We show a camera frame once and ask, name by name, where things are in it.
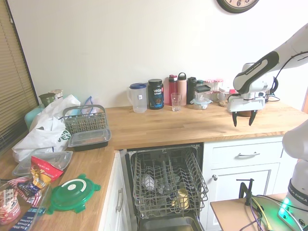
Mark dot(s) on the black metal clamp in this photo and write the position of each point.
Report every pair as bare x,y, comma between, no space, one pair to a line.
248,192

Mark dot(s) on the silver cabinet knob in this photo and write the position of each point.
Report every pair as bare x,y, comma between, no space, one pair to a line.
214,177

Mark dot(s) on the dark green paper cup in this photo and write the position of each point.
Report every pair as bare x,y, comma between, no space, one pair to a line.
47,99

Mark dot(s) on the clear pitcher blue lid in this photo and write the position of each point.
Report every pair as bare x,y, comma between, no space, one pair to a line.
139,101

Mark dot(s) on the stainless steel kettle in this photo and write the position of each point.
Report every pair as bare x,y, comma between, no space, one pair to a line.
267,96

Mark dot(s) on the glass container clear lid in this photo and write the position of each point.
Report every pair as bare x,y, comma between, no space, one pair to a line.
202,104

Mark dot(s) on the red white snack tub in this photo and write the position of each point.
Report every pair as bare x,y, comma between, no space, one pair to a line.
9,209

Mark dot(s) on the blue snack packet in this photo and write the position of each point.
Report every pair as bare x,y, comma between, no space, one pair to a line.
26,220

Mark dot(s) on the clear glass baking dish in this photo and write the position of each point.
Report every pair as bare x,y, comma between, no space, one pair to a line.
45,192

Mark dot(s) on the black water bottle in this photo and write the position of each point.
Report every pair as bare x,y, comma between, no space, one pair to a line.
191,89

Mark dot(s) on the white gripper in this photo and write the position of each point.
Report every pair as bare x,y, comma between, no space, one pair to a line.
245,104

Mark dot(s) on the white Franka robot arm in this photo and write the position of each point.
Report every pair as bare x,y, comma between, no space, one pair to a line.
255,69

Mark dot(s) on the yellow cup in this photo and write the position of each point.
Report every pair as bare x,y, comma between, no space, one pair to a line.
183,198

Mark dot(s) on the dark green lid bottle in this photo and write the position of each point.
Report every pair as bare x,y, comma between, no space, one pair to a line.
200,82

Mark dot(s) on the nut jar white lid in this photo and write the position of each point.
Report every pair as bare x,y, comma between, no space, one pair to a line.
223,96

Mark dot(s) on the red checked lid jar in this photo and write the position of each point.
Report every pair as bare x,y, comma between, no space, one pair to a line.
219,81
209,81

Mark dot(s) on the beige window blind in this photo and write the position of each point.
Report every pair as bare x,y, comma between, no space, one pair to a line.
12,72

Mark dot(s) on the black Vega protein tub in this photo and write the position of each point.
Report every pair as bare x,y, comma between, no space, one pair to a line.
156,93

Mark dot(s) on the clear container black lid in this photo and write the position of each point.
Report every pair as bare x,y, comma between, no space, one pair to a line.
202,88

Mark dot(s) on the white plastic shopping bag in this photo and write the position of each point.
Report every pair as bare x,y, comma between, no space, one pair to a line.
45,134

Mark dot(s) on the clear glass tumbler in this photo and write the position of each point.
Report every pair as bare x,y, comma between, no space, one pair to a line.
176,103

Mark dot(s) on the teal plastic box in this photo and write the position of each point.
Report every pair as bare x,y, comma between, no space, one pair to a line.
30,118

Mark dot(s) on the grey dishwasher spray tube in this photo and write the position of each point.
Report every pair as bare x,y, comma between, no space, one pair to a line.
164,175

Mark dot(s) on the pink water bottle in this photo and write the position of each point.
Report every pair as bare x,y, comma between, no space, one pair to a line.
182,89

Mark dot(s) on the green plastic container lid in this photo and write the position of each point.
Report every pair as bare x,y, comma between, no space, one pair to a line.
62,199

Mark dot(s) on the grey cutlery basket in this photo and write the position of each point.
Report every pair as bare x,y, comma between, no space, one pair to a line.
84,121

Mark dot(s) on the clear blue zip bag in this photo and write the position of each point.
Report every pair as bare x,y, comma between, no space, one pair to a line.
92,103

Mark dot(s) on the red water bottle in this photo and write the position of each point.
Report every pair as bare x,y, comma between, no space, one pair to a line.
172,86

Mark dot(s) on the wooden robot mounting table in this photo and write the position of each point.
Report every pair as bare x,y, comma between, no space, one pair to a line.
228,214

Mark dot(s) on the steel dishwasher door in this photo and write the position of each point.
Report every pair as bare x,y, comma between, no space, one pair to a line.
168,225

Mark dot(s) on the red lid glass jar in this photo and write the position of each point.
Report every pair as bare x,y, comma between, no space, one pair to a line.
214,92

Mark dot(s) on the white yoghurt cup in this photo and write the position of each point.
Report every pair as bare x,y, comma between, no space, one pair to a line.
57,94

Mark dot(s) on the striped snack bag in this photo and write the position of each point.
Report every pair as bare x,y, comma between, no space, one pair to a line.
24,186

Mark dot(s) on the black rimmed wall clock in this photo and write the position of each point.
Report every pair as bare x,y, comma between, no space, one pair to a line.
240,3

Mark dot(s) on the clear upturned glass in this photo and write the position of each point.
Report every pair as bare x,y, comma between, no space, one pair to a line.
149,183

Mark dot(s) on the red snack bag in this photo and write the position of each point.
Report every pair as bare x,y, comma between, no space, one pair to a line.
44,172

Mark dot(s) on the white base cabinet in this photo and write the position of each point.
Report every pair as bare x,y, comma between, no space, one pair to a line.
228,187
110,192

